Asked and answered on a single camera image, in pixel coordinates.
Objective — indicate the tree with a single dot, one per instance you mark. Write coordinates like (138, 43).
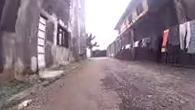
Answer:
(90, 43)

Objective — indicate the brown dirt road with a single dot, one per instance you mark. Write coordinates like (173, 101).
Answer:
(84, 88)

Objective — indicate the concrete kerb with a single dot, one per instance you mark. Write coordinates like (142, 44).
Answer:
(54, 79)

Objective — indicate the dark fence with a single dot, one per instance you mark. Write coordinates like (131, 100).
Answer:
(152, 53)

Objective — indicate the long building with balcony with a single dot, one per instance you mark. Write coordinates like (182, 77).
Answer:
(155, 6)

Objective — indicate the grey weathered concrete building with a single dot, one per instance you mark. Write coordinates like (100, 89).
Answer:
(20, 40)

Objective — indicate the pale litter piece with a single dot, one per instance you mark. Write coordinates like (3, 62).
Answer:
(23, 104)

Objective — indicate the grass verge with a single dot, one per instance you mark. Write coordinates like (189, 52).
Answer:
(1, 93)

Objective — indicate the dark wall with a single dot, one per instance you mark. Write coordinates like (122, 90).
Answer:
(99, 53)

